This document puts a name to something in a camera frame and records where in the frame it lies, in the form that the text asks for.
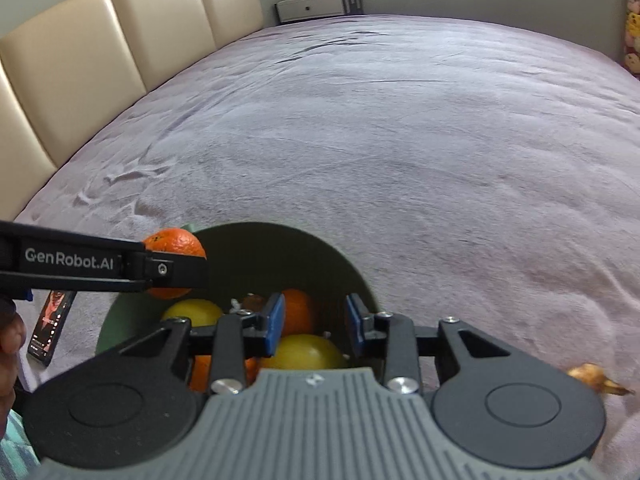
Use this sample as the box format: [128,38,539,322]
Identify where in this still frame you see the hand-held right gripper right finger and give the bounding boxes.
[345,292,571,395]

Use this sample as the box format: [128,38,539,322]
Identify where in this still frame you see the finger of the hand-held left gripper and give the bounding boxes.
[125,249,210,295]

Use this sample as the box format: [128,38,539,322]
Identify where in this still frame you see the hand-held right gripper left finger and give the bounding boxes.
[95,292,287,395]

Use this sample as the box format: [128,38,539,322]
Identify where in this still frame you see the green colander bowl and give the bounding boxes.
[94,221,382,361]

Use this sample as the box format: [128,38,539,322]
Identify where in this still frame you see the person's left hand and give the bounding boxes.
[0,295,27,401]

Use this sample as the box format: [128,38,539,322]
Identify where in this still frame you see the large orange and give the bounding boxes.
[280,289,318,337]

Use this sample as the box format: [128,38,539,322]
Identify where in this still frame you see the large yellow apple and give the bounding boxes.
[257,334,348,372]

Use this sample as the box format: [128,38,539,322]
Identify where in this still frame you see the black smartphone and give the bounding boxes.
[26,290,77,367]

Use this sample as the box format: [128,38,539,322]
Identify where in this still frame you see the striped teal clothing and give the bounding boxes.
[0,410,41,480]

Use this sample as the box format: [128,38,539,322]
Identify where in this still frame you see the cream padded headboard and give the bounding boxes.
[0,0,265,221]

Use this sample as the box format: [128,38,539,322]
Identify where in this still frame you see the overripe banana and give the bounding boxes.
[566,363,636,397]

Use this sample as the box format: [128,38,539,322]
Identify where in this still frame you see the white nightstand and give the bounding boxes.
[275,0,364,24]

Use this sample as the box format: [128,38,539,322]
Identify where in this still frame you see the pile of plush toys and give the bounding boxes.
[622,0,640,78]

